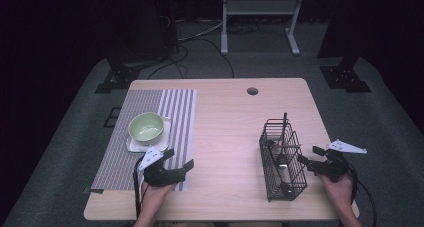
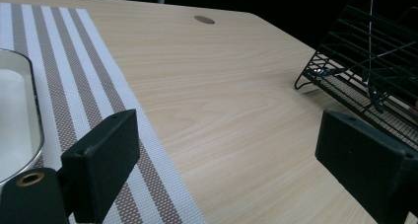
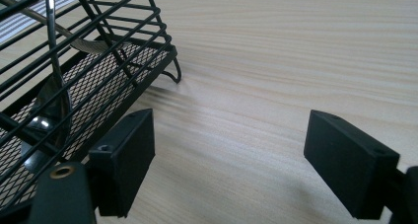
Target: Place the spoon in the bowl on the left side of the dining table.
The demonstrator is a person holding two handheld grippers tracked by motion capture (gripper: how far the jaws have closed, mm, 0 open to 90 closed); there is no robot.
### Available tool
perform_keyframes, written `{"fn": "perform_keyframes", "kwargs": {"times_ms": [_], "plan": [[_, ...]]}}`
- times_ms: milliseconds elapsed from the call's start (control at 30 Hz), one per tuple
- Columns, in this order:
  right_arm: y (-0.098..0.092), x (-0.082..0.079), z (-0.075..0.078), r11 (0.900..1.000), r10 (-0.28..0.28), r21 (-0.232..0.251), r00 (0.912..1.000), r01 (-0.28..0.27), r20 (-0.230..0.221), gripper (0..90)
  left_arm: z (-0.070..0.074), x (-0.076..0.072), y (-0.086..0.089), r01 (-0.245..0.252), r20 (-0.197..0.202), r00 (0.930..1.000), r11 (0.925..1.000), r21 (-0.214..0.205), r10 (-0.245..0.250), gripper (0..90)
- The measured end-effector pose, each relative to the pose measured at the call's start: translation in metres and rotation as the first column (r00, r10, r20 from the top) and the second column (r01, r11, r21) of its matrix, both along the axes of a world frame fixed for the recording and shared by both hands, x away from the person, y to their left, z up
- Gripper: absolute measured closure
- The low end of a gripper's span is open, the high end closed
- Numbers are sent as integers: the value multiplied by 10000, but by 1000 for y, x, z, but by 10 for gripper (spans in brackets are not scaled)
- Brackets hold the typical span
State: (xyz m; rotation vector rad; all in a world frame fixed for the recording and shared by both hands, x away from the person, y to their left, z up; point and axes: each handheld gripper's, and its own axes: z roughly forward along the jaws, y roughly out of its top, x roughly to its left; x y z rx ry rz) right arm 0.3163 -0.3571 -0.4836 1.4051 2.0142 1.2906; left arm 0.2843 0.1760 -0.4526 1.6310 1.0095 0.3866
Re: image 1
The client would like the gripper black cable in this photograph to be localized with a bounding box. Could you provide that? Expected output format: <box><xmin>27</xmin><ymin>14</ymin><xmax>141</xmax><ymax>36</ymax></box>
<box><xmin>132</xmin><ymin>156</ymin><xmax>149</xmax><ymax>219</ymax></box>
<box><xmin>346</xmin><ymin>165</ymin><xmax>378</xmax><ymax>227</ymax></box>

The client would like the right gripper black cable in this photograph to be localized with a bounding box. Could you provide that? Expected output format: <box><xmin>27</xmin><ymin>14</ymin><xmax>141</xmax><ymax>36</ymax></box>
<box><xmin>346</xmin><ymin>165</ymin><xmax>378</xmax><ymax>227</ymax></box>

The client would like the black long-handled spoon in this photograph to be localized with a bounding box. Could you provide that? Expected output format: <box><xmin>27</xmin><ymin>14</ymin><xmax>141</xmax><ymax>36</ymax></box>
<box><xmin>277</xmin><ymin>112</ymin><xmax>289</xmax><ymax>171</ymax></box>

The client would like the white square plate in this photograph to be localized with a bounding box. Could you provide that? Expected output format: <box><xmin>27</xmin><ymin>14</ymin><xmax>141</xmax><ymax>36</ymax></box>
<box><xmin>125</xmin><ymin>116</ymin><xmax>173</xmax><ymax>154</ymax></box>

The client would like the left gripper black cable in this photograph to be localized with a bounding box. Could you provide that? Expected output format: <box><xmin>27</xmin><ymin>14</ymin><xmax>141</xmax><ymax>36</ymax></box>
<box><xmin>132</xmin><ymin>156</ymin><xmax>149</xmax><ymax>219</ymax></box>

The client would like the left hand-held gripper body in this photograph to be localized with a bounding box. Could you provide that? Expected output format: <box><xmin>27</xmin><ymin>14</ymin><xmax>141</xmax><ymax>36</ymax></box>
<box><xmin>138</xmin><ymin>146</ymin><xmax>186</xmax><ymax>188</ymax></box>

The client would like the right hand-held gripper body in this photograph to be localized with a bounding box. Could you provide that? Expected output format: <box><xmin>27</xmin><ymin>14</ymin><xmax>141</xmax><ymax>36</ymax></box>
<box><xmin>314</xmin><ymin>139</ymin><xmax>368</xmax><ymax>184</ymax></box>

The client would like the black wire basket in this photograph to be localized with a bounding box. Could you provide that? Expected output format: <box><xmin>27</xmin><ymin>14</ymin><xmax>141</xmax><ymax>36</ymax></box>
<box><xmin>259</xmin><ymin>117</ymin><xmax>309</xmax><ymax>202</ymax></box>

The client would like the black stand base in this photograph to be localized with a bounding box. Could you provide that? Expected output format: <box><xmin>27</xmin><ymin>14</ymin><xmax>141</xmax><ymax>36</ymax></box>
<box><xmin>319</xmin><ymin>55</ymin><xmax>372</xmax><ymax>94</ymax></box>
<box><xmin>94</xmin><ymin>58</ymin><xmax>143</xmax><ymax>95</ymax></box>

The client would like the green bowl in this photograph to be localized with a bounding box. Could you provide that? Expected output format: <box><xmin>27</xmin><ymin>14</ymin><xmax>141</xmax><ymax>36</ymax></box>
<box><xmin>127</xmin><ymin>112</ymin><xmax>165</xmax><ymax>143</ymax></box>

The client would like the white metal stand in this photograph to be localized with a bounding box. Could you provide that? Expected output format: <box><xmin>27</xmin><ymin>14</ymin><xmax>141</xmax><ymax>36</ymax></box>
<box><xmin>220</xmin><ymin>0</ymin><xmax>306</xmax><ymax>57</ymax></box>

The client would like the person's right hand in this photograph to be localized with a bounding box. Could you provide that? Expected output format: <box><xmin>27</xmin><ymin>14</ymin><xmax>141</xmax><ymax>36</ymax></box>
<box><xmin>318</xmin><ymin>174</ymin><xmax>354</xmax><ymax>210</ymax></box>

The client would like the black ladle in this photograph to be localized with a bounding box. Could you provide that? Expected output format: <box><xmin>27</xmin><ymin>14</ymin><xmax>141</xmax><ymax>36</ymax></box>
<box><xmin>279</xmin><ymin>181</ymin><xmax>296</xmax><ymax>201</ymax></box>

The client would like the black floor cable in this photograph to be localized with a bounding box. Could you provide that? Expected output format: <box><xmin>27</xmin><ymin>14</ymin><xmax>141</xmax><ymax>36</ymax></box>
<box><xmin>146</xmin><ymin>36</ymin><xmax>235</xmax><ymax>80</ymax></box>

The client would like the person's left hand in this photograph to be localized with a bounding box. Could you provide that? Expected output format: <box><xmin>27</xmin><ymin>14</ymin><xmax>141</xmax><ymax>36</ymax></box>
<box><xmin>141</xmin><ymin>183</ymin><xmax>176</xmax><ymax>213</ymax></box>

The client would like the grey striped placemat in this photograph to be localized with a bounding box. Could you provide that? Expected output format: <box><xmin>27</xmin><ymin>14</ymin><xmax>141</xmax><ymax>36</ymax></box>
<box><xmin>89</xmin><ymin>88</ymin><xmax>198</xmax><ymax>192</ymax></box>

